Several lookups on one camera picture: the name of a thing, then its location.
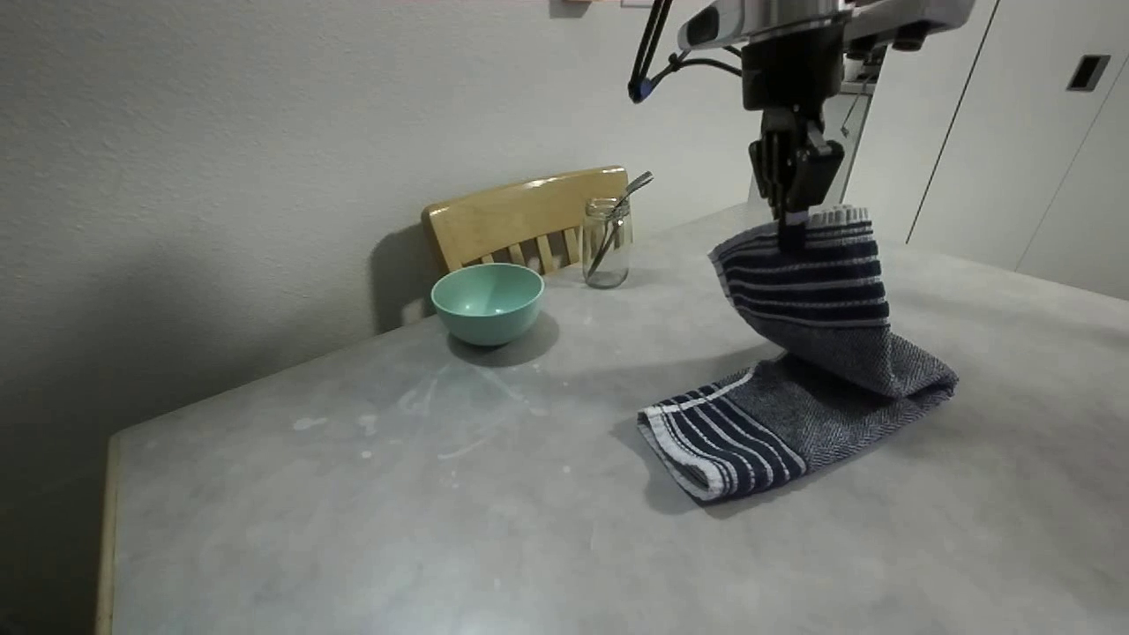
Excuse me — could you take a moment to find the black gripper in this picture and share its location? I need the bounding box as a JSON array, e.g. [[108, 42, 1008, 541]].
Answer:
[[739, 26, 853, 255]]

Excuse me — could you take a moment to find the metal spoon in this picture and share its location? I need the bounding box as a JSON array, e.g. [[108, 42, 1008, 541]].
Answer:
[[586, 170, 655, 282]]

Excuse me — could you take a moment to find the black cable with blue connector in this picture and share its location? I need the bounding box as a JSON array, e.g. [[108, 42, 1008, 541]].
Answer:
[[625, 0, 755, 105]]

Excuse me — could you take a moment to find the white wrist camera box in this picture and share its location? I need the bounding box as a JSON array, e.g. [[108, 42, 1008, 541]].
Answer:
[[844, 0, 980, 53]]

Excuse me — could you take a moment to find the grey towel with striped ends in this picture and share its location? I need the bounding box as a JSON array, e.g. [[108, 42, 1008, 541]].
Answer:
[[637, 205, 965, 508]]

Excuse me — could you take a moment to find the clear glass jar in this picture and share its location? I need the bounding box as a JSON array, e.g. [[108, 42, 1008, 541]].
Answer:
[[580, 194, 639, 291]]

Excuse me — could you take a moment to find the white counter cabinet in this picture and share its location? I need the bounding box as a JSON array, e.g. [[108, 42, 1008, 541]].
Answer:
[[821, 47, 885, 223]]

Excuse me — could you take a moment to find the wooden dish rack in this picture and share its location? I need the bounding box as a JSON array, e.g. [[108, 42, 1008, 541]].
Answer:
[[421, 163, 637, 282]]

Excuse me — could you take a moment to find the black door plate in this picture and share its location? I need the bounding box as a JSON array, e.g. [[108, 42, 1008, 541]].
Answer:
[[1065, 53, 1115, 94]]

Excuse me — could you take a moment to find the mint green bowl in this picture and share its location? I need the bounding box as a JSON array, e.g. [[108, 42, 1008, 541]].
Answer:
[[428, 260, 546, 351]]

